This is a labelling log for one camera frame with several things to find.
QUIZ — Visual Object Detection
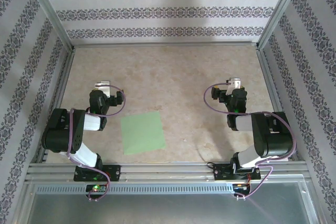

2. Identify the green paper sheet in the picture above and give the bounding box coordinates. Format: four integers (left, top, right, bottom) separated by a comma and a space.
120, 111, 167, 156

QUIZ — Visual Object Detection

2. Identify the grey metal sheet panel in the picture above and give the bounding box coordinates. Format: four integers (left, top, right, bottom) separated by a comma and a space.
26, 182, 318, 224

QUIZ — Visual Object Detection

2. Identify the circuit board with green light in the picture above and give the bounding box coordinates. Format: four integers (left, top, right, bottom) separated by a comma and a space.
86, 184, 107, 193

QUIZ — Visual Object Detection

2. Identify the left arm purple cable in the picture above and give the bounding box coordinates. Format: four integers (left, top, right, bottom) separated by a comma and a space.
66, 84, 128, 202

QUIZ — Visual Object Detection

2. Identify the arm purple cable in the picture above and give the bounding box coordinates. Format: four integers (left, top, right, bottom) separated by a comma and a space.
204, 82, 297, 200
66, 84, 128, 202

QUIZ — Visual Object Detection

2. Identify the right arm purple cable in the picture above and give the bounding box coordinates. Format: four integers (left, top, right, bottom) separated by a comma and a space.
204, 82, 297, 200

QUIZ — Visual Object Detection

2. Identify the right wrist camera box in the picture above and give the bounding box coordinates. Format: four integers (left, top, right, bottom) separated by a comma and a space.
227, 77, 242, 90

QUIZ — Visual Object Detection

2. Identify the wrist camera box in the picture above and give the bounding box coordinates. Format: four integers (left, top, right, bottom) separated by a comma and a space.
94, 80, 111, 98
227, 77, 242, 90

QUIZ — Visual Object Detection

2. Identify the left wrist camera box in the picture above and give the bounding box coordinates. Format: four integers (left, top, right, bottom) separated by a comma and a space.
94, 80, 111, 98

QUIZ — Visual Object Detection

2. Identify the right aluminium side rail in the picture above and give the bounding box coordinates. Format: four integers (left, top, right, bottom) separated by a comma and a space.
256, 47, 301, 163

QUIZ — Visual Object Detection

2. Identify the aluminium side rail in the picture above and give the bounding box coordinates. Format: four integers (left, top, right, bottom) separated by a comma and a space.
256, 47, 301, 163
35, 48, 77, 164

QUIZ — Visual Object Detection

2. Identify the left aluminium side rail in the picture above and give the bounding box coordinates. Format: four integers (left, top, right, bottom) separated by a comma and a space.
35, 48, 77, 164

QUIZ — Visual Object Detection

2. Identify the aluminium rail along patterned wall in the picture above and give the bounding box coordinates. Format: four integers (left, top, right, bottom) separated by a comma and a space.
72, 40, 259, 49

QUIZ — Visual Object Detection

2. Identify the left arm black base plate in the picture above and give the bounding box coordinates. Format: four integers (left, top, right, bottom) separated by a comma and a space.
73, 165, 121, 182

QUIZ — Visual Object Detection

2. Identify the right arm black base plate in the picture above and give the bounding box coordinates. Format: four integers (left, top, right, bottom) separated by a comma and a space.
213, 163, 262, 182

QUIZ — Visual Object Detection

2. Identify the long aluminium mounting rail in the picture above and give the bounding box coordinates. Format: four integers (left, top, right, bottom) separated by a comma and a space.
25, 161, 312, 183

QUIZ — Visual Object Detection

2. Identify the circuit board with orange wires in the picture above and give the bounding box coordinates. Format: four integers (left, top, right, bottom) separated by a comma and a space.
232, 183, 251, 192

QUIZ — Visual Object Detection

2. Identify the slotted grey cable duct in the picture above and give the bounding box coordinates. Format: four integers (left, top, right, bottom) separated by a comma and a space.
35, 184, 234, 195

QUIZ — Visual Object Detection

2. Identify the right aluminium corner post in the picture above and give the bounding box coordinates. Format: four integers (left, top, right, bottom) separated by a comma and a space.
256, 0, 312, 51

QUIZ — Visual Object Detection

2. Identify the aluminium corner post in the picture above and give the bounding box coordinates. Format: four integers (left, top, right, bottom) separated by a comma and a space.
20, 0, 76, 53
256, 0, 312, 51

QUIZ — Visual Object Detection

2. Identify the left aluminium corner post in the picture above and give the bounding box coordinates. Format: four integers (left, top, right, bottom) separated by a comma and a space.
20, 0, 76, 53

